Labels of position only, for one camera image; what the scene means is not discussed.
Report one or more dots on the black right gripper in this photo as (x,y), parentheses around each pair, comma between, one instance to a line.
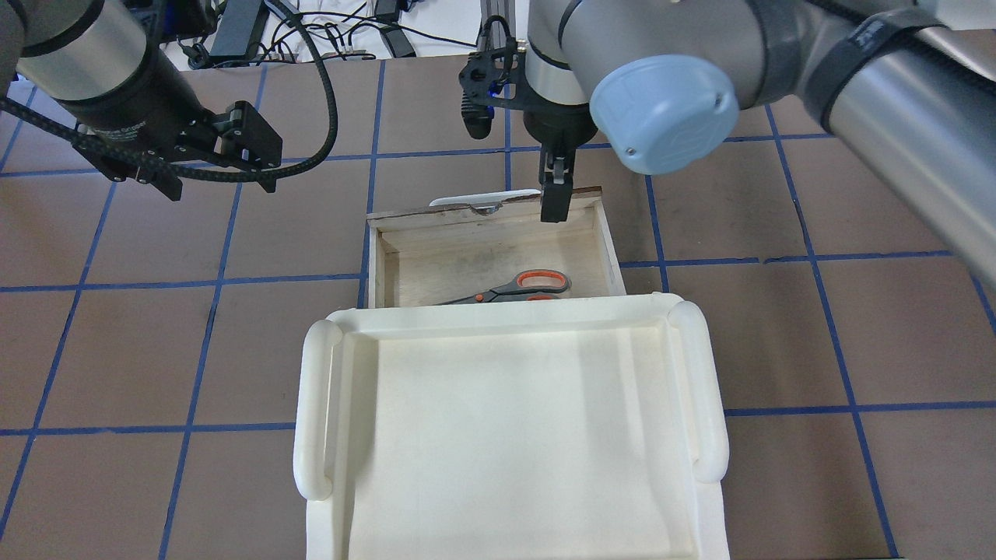
(557,127)

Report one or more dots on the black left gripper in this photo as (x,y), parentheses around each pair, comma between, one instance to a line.
(127,108)

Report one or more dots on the wooden drawer with white handle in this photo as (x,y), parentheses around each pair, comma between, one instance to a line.
(457,246)

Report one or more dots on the orange grey scissors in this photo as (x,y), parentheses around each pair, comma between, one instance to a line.
(529,285)

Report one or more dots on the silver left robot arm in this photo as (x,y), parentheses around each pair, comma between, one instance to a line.
(95,60)

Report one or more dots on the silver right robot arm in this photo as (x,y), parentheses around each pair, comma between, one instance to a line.
(665,81)

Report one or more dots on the black power brick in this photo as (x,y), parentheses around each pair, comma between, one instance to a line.
(239,32)

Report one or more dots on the white plastic tray bin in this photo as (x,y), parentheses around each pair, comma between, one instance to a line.
(588,428)

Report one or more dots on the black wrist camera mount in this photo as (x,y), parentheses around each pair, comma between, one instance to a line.
(489,80)

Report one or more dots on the aluminium frame post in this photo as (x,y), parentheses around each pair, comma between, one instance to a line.
(500,21)

